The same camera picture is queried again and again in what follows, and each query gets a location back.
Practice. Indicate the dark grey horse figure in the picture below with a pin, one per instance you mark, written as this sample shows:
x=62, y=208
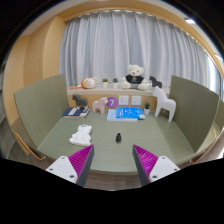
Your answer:
x=80, y=101

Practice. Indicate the round purple sign disc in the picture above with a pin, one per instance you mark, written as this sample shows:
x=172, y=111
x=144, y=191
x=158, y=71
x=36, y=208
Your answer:
x=112, y=102

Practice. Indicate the white wall socket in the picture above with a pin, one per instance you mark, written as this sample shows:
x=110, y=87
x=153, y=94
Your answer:
x=123, y=100
x=136, y=100

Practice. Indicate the large white horse figure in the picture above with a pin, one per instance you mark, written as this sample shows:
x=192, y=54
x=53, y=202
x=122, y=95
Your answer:
x=165, y=103

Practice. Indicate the small dark brown horse figure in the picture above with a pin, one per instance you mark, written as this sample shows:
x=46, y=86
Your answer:
x=155, y=82

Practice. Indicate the green desk partition panel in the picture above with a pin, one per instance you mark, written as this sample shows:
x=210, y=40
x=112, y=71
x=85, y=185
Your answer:
x=40, y=106
x=193, y=110

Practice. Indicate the grey shelf unit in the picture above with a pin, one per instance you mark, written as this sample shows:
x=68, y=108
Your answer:
x=5, y=133

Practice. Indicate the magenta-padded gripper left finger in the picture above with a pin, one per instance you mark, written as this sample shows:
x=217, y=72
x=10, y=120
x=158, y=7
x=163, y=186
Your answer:
x=61, y=168

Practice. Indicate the cream teddy bear, black shirt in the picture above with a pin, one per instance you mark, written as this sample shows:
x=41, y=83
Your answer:
x=134, y=79

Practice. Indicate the dark blue book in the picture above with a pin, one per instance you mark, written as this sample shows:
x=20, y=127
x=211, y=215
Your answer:
x=74, y=112

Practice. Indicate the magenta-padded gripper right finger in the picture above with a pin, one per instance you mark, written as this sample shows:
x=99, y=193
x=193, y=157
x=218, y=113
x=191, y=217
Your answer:
x=164, y=166

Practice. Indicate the light grey curtain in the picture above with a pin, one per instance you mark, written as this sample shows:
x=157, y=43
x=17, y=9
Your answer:
x=133, y=43

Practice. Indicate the round cream and orange plush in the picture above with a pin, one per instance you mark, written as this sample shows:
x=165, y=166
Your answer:
x=89, y=83

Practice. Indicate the white bear-shaped power strip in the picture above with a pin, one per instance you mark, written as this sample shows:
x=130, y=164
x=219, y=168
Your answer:
x=81, y=136

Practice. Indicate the bright blue book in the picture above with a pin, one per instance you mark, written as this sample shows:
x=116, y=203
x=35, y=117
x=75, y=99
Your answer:
x=130, y=113

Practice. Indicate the small potted plant, white pot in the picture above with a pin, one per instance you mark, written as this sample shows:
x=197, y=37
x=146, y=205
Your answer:
x=115, y=85
x=105, y=84
x=147, y=110

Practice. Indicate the pink horse figure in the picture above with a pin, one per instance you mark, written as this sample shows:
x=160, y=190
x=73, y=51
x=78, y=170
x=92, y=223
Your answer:
x=99, y=106

